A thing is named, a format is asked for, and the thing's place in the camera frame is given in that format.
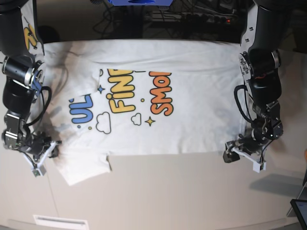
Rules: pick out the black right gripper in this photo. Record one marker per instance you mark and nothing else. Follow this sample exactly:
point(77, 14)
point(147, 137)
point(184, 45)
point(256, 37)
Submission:
point(36, 145)

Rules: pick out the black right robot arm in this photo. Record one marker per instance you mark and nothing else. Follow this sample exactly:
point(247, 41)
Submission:
point(24, 95)

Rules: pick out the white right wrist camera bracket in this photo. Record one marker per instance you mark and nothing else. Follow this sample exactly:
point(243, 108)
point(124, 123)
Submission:
point(37, 164)

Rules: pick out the white paper label strip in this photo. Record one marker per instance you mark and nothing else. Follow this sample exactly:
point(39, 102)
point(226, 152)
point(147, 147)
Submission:
point(61, 223)

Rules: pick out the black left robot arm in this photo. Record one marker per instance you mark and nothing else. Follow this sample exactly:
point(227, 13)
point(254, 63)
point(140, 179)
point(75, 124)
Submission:
point(259, 61)

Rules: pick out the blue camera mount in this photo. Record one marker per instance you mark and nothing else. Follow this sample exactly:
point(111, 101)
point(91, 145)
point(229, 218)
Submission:
point(141, 2)

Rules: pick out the laptop with dark screen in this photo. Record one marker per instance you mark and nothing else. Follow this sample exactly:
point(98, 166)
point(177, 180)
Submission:
point(299, 206)

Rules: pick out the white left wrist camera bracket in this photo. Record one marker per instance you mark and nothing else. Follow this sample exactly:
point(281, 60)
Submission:
point(249, 158)

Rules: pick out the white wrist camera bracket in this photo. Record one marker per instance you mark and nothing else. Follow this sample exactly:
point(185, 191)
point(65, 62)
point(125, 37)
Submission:
point(37, 164)
point(249, 158)

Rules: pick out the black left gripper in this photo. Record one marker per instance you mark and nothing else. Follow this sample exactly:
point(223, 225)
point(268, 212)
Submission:
point(249, 144)

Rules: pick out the white printed T-shirt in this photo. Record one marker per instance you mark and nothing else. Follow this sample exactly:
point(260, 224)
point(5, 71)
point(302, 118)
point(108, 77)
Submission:
point(139, 97)

